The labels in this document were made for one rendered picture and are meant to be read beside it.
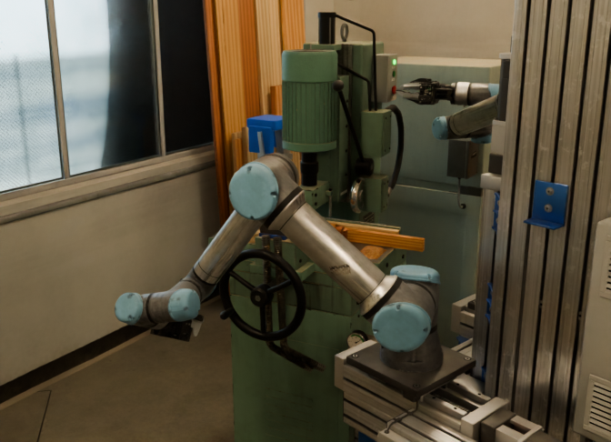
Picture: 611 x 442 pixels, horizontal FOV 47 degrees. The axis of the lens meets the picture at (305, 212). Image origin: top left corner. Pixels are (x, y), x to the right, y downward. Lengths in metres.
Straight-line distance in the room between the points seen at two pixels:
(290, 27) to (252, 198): 2.84
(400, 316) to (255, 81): 2.70
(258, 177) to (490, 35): 3.15
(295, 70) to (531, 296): 1.00
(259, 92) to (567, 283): 2.75
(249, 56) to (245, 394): 2.07
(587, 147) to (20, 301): 2.44
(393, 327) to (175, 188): 2.42
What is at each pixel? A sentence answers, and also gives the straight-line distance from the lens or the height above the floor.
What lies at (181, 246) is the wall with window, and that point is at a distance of 3.88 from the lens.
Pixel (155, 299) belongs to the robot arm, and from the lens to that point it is 1.74.
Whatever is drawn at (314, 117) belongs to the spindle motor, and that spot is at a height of 1.31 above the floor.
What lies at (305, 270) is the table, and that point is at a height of 0.87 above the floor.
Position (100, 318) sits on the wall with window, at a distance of 3.58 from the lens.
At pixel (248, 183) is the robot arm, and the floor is 1.27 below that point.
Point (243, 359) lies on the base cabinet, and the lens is 2.47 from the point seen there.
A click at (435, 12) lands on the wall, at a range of 4.61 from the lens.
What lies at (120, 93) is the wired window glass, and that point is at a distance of 3.55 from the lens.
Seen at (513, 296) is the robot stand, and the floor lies 1.00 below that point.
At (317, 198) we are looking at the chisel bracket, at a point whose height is 1.03.
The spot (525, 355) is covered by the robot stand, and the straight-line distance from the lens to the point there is 1.71.
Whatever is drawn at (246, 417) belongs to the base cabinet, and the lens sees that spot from 2.58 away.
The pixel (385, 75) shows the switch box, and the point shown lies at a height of 1.41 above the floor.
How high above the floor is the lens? 1.62
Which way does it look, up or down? 16 degrees down
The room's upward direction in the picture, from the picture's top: straight up
